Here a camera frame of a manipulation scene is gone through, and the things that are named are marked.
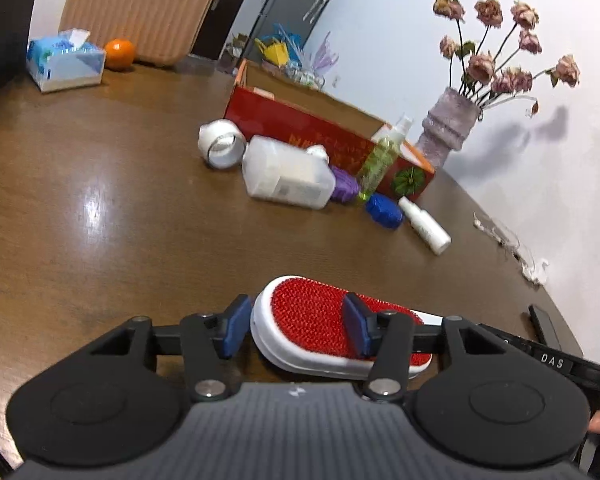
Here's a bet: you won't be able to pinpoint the dark brown door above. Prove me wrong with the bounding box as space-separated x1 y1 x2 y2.
190 0 263 61

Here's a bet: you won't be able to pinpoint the black rectangular object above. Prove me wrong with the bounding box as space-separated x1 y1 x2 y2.
528 304 563 347

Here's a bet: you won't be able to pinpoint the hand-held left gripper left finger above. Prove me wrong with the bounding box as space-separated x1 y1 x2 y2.
87 294 253 403

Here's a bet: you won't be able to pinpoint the grey refrigerator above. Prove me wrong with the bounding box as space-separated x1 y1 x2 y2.
252 0 356 61

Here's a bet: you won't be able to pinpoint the small white spray bottle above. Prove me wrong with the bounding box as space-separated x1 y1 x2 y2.
397 196 452 256

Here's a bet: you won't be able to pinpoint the blue tissue box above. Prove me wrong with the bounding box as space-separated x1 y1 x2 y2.
26 28 107 93

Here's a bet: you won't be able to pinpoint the green spray bottle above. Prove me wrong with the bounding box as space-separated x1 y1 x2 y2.
357 115 415 202

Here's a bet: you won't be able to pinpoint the white earphones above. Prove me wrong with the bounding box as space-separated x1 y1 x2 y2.
472 212 523 261

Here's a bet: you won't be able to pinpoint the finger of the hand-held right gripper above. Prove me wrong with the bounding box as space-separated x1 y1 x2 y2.
479 323 537 358

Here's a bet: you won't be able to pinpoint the orange fruit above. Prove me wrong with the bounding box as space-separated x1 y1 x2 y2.
103 38 137 72

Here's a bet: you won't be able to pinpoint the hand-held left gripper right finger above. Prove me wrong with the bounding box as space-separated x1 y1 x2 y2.
343 292 511 403

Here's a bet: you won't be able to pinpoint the grey-pink ceramic vase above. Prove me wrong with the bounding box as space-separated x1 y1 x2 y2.
414 86 482 170

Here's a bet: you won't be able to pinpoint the red and white lint brush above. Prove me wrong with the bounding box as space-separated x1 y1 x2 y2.
250 275 443 380

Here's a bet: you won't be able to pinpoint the large white plastic bottle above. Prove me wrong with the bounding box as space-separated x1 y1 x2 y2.
241 135 337 210

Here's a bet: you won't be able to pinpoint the purple plastic item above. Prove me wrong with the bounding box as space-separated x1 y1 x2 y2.
328 164 362 204

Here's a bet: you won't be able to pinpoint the white tape roll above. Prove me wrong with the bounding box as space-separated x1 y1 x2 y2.
198 119 248 170

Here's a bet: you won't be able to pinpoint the yellow watering can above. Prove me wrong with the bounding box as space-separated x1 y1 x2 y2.
254 35 291 67

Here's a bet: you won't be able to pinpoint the black bag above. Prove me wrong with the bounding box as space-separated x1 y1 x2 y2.
0 0 46 106

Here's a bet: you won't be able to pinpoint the purple plastic decoration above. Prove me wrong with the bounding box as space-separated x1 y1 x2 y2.
310 32 342 75

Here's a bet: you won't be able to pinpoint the blue plastic item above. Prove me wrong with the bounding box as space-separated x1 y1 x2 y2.
365 193 405 229

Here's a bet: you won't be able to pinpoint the pink ribbed suitcase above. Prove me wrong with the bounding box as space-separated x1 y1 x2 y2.
58 0 220 67

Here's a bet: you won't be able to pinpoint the dried pink roses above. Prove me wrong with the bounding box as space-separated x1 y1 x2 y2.
432 0 581 118

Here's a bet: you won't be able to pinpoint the crumpled white tissue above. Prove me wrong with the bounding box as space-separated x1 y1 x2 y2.
520 257 551 286

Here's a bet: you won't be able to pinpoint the red cardboard box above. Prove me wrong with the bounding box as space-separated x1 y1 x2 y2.
224 58 437 203

